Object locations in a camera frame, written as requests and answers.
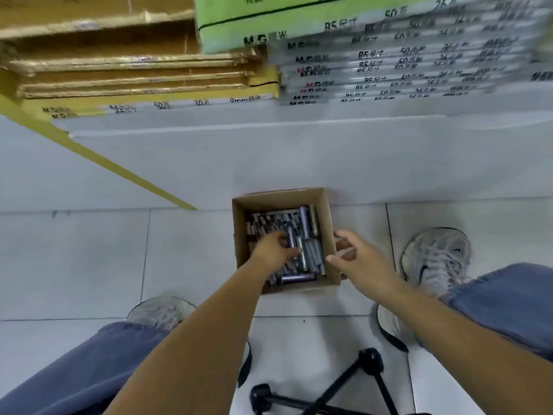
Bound person's left hand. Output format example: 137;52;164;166
250;231;303;274

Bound person's right hand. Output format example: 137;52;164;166
324;229;408;302

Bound small brown cardboard box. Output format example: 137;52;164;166
231;187;342;295

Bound person's right forearm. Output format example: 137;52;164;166
380;278;553;415

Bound person's left forearm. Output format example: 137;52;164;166
103;254;271;415

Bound white grey sneaker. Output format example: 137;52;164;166
376;227;472;354
126;296;253;387

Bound blue jeans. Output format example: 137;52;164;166
0;262;553;415

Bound stack of gold paper packs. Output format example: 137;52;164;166
0;0;282;122

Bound yellow shelf post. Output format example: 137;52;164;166
0;95;199;211

